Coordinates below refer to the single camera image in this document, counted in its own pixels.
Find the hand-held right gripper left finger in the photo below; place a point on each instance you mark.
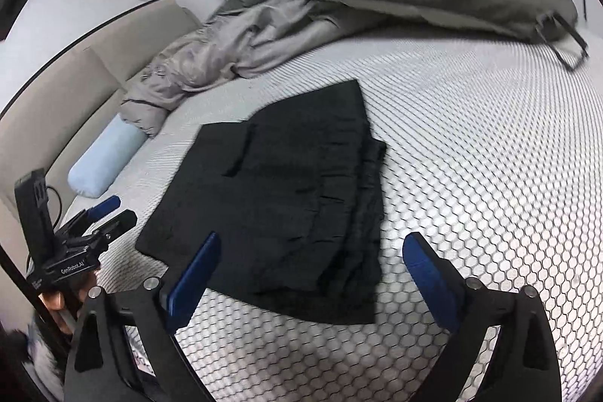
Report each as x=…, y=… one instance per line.
x=193, y=279

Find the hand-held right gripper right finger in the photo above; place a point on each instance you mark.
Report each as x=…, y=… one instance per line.
x=428, y=279

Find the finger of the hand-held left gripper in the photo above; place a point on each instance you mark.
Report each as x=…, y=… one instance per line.
x=117, y=223
x=104, y=206

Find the black pants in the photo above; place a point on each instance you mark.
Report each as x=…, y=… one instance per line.
x=292, y=195

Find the person's left hand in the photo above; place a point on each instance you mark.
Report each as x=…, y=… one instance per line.
x=52, y=302

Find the light blue bolster pillow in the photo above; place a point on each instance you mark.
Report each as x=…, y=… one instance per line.
x=99, y=162

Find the beige padded headboard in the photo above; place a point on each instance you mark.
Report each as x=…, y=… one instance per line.
x=56, y=91

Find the white mesh mattress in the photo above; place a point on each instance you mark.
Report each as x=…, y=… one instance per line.
x=471, y=147

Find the light grey quilt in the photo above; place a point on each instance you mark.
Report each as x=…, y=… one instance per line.
x=212, y=53

